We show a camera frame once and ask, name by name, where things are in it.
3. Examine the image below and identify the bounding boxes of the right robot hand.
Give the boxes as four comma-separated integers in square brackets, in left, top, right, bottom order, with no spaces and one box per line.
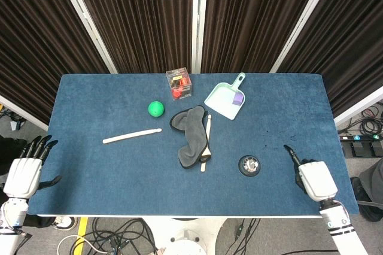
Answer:
[283,144,339,202]

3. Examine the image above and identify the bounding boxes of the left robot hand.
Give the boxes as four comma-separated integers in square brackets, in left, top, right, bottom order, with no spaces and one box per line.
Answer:
[3,135,63,198]

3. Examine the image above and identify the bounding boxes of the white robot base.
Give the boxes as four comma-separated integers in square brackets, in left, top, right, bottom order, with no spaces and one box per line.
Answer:
[142,216,228,255]

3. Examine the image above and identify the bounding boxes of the black shoe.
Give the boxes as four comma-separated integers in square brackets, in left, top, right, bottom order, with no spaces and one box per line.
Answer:
[349,176,383,221]

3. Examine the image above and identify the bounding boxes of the white sneaker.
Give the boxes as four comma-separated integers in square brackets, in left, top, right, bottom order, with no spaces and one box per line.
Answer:
[53,215,78,231]

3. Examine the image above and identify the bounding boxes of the white drumstick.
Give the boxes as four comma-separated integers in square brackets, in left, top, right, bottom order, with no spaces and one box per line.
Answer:
[200,114,212,173]
[102,128,163,145]

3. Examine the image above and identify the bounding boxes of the mint green dustpan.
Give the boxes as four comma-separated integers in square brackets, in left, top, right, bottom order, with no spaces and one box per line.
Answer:
[203,72,247,121]

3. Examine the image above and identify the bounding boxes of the blue table mat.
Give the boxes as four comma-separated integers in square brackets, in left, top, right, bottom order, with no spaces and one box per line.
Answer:
[28,72,359,216]

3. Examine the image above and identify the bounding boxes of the grey eye mask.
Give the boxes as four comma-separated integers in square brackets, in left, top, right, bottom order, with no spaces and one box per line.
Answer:
[169,105,212,169]

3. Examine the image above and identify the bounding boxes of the green ball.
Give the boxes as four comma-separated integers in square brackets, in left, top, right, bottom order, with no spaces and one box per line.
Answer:
[148,101,165,117]

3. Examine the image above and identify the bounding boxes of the clear box with red items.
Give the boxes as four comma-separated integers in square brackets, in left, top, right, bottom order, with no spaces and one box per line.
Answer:
[166,68,193,100]

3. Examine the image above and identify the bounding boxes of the white folding screen frame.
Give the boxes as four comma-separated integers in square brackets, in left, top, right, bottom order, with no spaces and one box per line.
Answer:
[191,0,209,74]
[270,0,341,73]
[0,95,48,132]
[333,86,383,126]
[53,0,118,74]

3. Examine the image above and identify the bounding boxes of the white cable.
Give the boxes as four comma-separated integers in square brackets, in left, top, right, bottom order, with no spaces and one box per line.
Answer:
[57,235,111,255]

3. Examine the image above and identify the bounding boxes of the black floor cables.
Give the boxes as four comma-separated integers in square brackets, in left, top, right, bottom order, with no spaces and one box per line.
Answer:
[80,217,158,255]

